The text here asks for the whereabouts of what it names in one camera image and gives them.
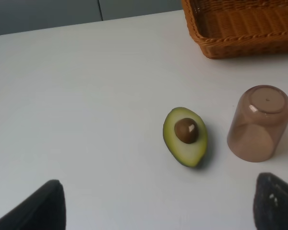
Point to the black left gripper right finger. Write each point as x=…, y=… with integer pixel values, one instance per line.
x=270, y=204

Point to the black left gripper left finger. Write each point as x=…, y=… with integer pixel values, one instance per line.
x=45, y=209

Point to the brown wicker basket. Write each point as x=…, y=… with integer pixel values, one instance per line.
x=238, y=28

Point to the brown translucent plastic cup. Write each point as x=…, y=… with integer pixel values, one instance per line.
x=259, y=122

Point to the halved avocado with pit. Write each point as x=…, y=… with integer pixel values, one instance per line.
x=185, y=136

